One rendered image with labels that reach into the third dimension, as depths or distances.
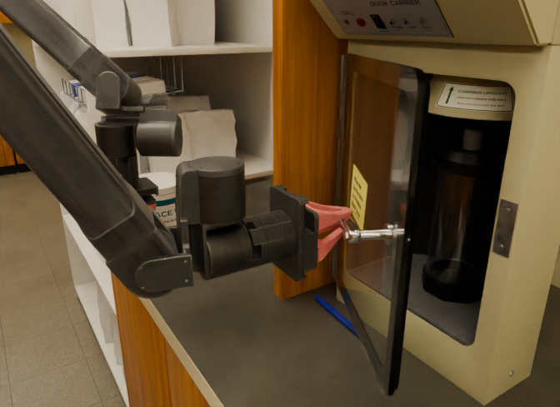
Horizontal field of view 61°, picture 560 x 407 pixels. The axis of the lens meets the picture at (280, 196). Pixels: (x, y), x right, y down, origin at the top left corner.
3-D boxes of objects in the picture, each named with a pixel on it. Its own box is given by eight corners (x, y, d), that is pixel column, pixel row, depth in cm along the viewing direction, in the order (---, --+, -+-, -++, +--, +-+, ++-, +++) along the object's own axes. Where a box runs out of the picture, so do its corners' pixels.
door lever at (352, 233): (368, 218, 63) (370, 199, 63) (392, 248, 55) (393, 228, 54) (329, 219, 63) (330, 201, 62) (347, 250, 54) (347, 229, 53)
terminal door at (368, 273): (338, 278, 87) (349, 52, 73) (392, 403, 58) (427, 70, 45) (333, 278, 87) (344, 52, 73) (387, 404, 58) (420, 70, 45)
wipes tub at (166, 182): (177, 223, 124) (172, 168, 119) (196, 241, 114) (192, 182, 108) (126, 234, 117) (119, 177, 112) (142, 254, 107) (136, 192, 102)
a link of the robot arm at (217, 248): (183, 268, 53) (203, 292, 49) (179, 212, 51) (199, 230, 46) (238, 254, 56) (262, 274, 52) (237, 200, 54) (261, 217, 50)
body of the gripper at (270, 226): (313, 198, 52) (253, 210, 48) (311, 279, 55) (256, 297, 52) (282, 182, 57) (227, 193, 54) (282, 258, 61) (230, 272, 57)
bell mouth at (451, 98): (467, 97, 79) (472, 62, 77) (576, 113, 65) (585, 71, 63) (391, 106, 70) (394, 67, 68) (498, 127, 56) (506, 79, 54)
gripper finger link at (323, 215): (369, 201, 56) (304, 217, 52) (365, 255, 59) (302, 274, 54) (334, 186, 62) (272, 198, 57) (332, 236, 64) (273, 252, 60)
